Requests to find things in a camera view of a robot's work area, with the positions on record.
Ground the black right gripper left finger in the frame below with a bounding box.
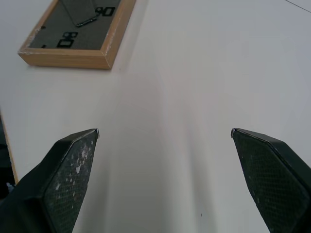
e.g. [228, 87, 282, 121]
[0, 128, 100, 233]

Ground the wooden framed square clock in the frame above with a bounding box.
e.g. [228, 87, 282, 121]
[17, 0, 137, 70]

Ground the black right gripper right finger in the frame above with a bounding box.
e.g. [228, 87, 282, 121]
[230, 128, 311, 233]

